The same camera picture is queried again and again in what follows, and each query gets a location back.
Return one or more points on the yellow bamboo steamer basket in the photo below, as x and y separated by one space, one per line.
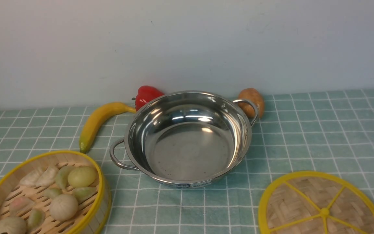
91 215

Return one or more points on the yellow woven steamer lid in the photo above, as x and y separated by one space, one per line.
309 202

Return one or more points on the stainless steel pot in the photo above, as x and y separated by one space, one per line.
187 139

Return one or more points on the red toy bell pepper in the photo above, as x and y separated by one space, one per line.
145 94

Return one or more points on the brown toy potato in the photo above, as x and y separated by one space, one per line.
256 98

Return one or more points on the yellow toy banana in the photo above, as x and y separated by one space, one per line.
97 119

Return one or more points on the yellow-green round bun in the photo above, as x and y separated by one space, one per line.
82 176

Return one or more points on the green dumpling right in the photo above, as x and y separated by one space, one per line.
84 193

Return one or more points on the white dumpling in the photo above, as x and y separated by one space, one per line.
48 177
32 177

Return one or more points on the beige round bun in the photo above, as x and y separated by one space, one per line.
63 207
13 225

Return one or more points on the green dumpling small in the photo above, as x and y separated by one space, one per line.
52 192

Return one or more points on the green checkered tablecloth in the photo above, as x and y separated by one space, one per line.
331 132

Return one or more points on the green dumpling lower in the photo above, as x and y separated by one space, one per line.
35 220

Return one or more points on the pink dumpling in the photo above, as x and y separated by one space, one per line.
20 204

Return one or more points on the beige round bun front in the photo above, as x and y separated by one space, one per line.
13 225

